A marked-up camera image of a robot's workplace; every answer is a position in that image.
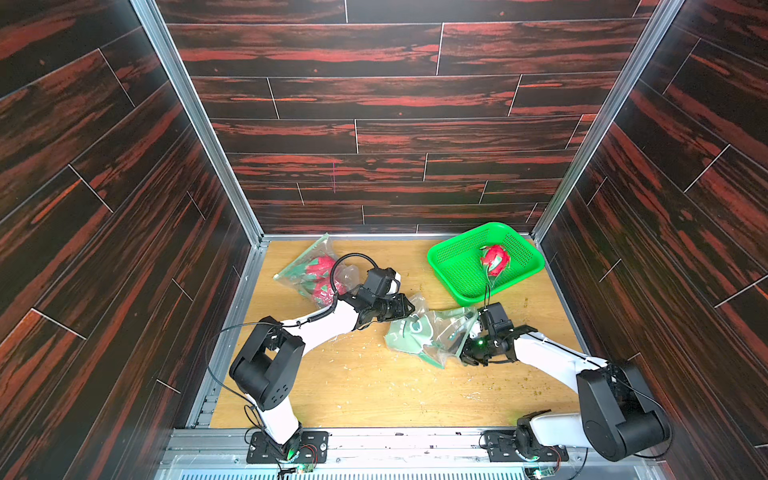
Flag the zip-top bag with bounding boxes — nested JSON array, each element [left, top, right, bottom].
[[384, 294, 480, 369], [273, 233, 360, 307]]

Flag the dragon fruit pink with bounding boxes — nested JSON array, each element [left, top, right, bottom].
[[481, 245, 510, 278]]

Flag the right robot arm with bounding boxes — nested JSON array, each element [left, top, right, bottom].
[[460, 303, 673, 462]]

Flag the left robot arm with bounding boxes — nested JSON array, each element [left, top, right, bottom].
[[229, 267, 415, 457]]

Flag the dragon fruit far bag lower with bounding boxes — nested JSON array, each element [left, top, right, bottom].
[[310, 278, 348, 307]]

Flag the dragon fruit bag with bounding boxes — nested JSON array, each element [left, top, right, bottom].
[[310, 278, 348, 307], [305, 255, 336, 280]]

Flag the dragon fruit far bag upper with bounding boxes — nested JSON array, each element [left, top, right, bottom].
[[305, 255, 336, 280]]

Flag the green plastic basket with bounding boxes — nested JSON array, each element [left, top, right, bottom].
[[427, 222, 545, 306]]

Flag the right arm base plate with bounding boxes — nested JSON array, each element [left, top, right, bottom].
[[478, 429, 569, 464]]

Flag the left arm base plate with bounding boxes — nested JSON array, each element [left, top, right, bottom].
[[246, 430, 329, 465]]

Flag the aluminium front rail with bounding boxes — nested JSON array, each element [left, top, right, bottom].
[[155, 427, 670, 479]]

